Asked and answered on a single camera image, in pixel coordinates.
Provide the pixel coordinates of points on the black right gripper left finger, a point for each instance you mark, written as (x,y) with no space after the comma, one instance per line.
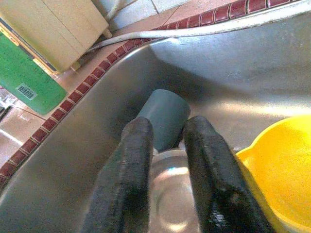
(124,184)

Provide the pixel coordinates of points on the small steel sink basin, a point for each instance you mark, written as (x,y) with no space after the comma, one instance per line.
(230,80)

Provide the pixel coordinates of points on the beige water purifier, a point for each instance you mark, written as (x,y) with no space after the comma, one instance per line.
(53,26)

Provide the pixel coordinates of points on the steel bowl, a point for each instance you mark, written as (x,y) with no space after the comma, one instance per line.
(170,189)

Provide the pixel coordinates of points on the green dish soap bottle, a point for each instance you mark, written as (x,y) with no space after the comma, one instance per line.
(26,72)

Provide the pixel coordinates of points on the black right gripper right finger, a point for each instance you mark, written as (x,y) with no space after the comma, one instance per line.
(213,184)

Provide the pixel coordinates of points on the blue mug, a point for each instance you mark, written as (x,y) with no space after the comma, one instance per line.
(167,116)

